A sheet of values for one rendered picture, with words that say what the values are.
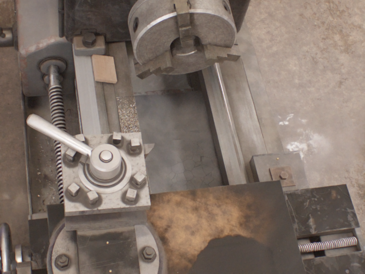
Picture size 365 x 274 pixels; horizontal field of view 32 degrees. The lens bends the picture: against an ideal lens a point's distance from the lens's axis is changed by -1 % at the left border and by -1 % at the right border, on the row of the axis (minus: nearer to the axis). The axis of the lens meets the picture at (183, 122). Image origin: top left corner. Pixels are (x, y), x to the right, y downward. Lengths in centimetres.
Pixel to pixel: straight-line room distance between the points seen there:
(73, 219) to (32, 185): 78
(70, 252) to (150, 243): 17
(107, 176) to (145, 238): 24
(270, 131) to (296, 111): 110
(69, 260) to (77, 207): 19
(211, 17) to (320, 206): 55
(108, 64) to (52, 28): 21
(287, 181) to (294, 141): 114
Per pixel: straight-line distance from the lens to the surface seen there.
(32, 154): 215
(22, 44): 192
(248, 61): 189
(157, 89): 192
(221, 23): 151
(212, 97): 179
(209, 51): 156
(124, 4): 172
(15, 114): 270
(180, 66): 162
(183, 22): 145
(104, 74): 176
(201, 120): 187
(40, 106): 224
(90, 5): 171
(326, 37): 318
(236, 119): 177
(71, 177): 130
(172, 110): 188
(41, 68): 195
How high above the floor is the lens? 230
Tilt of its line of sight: 58 degrees down
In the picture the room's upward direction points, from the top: 16 degrees clockwise
